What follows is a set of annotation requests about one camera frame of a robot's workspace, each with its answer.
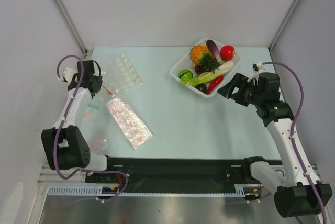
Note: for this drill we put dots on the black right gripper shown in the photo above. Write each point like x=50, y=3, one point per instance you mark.
x=238, y=90

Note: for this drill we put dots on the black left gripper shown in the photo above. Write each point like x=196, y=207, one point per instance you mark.
x=98, y=80

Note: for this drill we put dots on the clear red-zipper zip bag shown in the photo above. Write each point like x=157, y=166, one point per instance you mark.
x=110, y=91

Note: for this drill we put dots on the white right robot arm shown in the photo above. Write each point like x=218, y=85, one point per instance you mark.
x=300, y=192

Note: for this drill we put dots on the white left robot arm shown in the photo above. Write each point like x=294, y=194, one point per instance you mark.
x=64, y=141

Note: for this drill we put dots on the clear cream-dotted zip bag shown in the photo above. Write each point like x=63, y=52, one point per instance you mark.
x=119, y=73

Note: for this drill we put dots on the clear red-patterned zip bag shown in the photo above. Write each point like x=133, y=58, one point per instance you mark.
x=98, y=141

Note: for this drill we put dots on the clear pink-dotted zip bag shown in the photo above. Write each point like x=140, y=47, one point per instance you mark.
x=132, y=126

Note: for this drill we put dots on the red toy chili pepper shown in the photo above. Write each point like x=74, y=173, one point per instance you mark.
x=214, y=83

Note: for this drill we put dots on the green toy celery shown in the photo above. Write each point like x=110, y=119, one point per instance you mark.
x=195, y=81

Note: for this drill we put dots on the white toy radish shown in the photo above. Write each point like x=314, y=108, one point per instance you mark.
x=224, y=68

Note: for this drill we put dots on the white perforated plastic basket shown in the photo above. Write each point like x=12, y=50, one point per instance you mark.
x=186, y=63

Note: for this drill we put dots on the dark toy grapes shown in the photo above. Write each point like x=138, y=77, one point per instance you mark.
x=199, y=69

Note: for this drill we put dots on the red toy apple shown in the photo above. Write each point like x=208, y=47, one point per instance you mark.
x=227, y=52

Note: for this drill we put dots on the orange toy pineapple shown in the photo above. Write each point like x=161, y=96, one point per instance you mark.
x=200, y=55

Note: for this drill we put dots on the green toy melon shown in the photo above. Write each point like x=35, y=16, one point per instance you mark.
x=185, y=74

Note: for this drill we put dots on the purple toy eggplant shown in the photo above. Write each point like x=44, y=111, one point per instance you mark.
x=213, y=49

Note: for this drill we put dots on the slotted white cable duct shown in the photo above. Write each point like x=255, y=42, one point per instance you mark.
x=237, y=190

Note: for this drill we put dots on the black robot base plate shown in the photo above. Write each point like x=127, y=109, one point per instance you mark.
x=174, y=172

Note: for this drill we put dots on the left aluminium frame post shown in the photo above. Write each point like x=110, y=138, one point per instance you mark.
x=70, y=25

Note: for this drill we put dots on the aluminium frame post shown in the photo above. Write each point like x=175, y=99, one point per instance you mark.
x=285, y=22
x=70, y=25

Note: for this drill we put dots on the right aluminium frame post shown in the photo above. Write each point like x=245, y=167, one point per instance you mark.
x=285, y=22

